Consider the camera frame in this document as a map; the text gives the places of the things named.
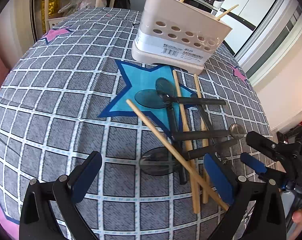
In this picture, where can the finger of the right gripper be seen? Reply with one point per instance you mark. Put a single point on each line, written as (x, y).
(263, 145)
(253, 163)

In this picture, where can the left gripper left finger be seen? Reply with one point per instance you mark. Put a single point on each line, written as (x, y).
(37, 220)

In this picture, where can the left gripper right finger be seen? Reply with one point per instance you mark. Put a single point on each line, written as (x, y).
(267, 219)

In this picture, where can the black handled metal spoon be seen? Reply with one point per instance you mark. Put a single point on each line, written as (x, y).
(235, 130)

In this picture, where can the long wooden chopstick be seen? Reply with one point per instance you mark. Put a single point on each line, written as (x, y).
(194, 174)

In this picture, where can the black handled dark spoon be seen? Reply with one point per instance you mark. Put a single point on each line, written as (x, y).
(168, 94)

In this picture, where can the blue patterned chopstick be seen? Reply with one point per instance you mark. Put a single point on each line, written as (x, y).
(226, 12)

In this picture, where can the person's hand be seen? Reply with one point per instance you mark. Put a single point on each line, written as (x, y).
(301, 216)

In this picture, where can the grey checked tablecloth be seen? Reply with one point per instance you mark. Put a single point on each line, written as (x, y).
(66, 97)

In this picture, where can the white refrigerator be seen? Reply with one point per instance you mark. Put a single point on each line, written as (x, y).
(243, 20)

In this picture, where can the beige utensil holder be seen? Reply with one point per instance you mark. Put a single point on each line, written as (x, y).
(177, 34)

